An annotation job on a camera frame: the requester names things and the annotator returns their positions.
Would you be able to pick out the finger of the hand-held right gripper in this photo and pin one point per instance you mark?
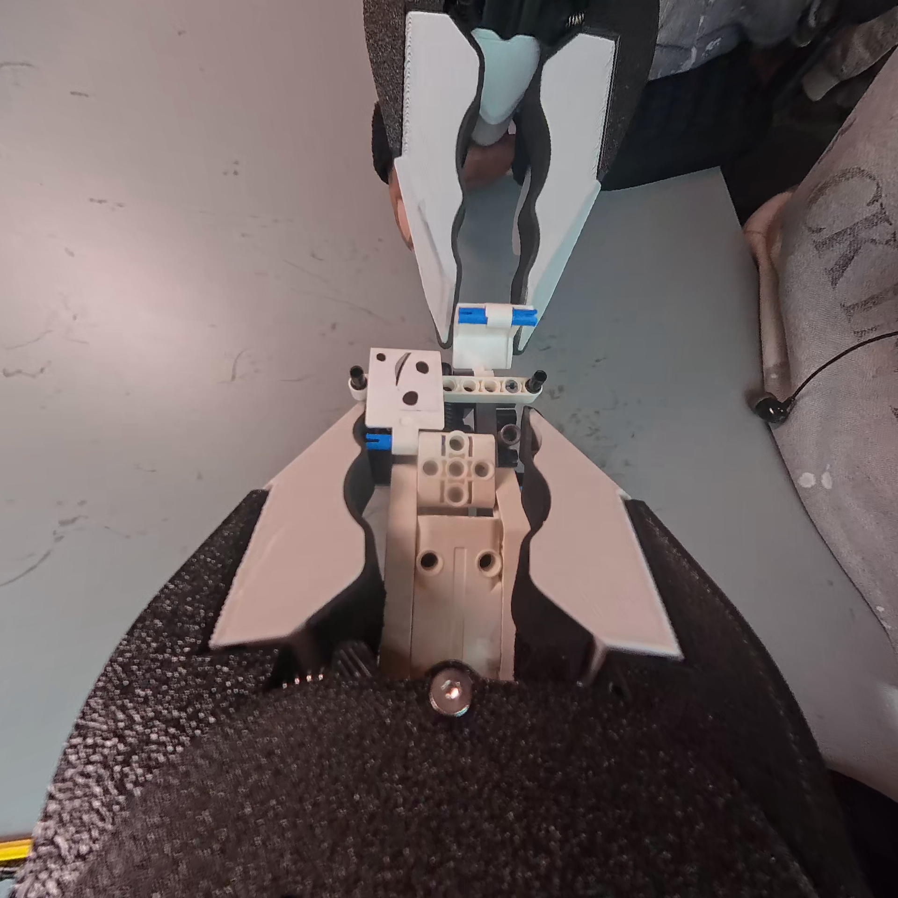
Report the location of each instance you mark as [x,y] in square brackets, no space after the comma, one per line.
[575,140]
[431,140]

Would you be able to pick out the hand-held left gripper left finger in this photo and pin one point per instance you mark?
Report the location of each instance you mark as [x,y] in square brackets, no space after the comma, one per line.
[301,554]

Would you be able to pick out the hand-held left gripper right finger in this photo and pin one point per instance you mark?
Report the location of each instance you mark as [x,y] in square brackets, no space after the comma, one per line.
[596,561]

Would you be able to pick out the white toy truck model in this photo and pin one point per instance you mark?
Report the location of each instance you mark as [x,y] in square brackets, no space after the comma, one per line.
[456,582]

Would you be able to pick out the white curved panel brick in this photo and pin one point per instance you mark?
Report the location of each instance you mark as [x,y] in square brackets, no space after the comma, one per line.
[484,344]

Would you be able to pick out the person's right forearm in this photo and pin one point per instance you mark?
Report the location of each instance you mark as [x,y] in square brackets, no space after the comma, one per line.
[701,35]

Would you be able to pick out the grey desk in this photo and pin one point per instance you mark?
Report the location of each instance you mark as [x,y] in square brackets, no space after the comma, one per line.
[175,280]

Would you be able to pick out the person's right hand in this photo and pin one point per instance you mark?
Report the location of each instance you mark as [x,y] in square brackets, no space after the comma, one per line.
[491,161]

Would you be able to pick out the black clip microphone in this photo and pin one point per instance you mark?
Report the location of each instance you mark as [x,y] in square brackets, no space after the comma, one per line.
[769,408]

